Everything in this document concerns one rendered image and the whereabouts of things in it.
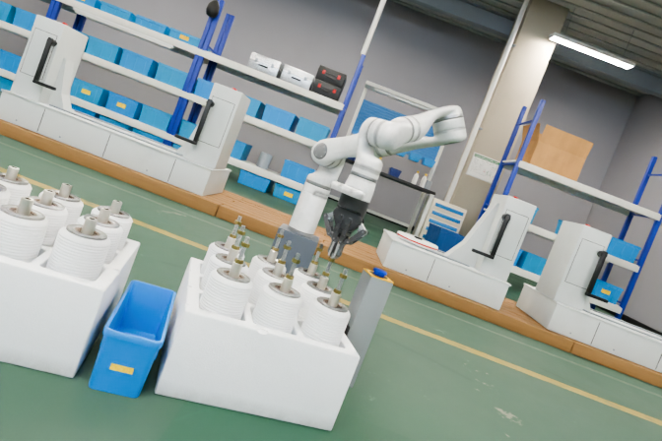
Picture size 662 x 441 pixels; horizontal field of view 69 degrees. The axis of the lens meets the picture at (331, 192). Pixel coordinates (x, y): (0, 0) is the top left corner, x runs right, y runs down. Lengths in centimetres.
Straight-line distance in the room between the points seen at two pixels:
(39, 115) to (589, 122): 932
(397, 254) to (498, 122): 476
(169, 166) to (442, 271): 188
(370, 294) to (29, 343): 78
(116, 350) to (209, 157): 237
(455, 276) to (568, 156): 347
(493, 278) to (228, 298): 248
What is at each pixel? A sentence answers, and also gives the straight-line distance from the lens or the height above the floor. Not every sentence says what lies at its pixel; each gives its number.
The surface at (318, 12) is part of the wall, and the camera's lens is 994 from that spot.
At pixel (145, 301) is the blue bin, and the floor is 8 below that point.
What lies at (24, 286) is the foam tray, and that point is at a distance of 103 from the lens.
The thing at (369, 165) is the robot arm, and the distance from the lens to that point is 117.
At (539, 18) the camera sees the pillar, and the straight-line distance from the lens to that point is 812.
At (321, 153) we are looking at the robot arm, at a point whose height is 58.
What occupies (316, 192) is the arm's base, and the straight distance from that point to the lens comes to 160.
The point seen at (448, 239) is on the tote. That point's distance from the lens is 559.
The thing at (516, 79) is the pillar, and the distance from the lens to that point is 781.
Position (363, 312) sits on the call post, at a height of 21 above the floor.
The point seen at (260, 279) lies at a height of 24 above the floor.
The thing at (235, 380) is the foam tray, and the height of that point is 7.
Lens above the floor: 54
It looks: 3 degrees down
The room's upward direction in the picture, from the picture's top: 21 degrees clockwise
